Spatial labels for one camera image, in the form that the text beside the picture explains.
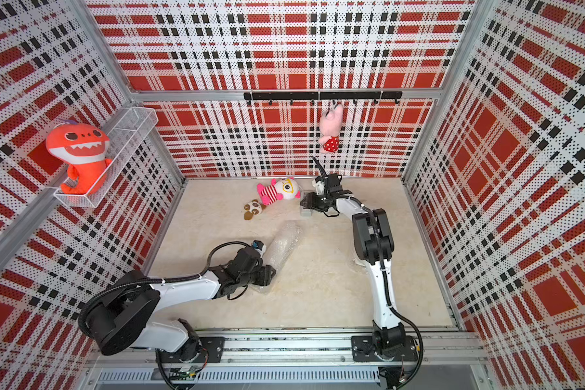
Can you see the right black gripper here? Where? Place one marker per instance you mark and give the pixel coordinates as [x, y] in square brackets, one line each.
[311, 202]

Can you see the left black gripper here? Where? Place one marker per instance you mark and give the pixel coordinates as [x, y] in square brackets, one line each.
[265, 275]

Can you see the bubble wrap sheet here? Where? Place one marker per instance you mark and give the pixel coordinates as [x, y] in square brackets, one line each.
[279, 250]

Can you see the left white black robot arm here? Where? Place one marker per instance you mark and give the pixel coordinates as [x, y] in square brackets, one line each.
[120, 316]

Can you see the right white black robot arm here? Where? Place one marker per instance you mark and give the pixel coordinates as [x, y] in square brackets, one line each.
[393, 335]

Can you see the pink striped owl plush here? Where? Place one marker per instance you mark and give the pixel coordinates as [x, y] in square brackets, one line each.
[279, 190]

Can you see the brown white dog plush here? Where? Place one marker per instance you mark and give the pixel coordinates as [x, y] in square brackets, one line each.
[252, 209]

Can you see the pink pig plush toy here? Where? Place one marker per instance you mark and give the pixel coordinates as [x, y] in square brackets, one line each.
[330, 125]

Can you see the orange shark plush toy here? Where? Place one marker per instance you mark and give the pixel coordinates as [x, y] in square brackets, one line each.
[84, 148]

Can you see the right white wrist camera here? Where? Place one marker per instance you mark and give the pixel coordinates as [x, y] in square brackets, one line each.
[319, 186]

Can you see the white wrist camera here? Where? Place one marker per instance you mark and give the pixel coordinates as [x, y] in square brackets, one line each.
[319, 186]
[259, 246]

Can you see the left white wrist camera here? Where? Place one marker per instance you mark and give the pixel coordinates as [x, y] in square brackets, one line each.
[259, 246]

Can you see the aluminium front rail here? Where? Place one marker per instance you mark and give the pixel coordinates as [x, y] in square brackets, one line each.
[333, 346]

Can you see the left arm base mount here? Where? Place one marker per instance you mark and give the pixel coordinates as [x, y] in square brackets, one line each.
[197, 351]

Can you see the black wall hook rail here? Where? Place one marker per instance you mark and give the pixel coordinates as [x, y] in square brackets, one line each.
[331, 96]

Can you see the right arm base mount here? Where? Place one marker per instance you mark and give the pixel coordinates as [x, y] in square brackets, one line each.
[366, 349]

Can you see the clear acrylic wall shelf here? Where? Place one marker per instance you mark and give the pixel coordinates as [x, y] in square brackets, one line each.
[127, 130]

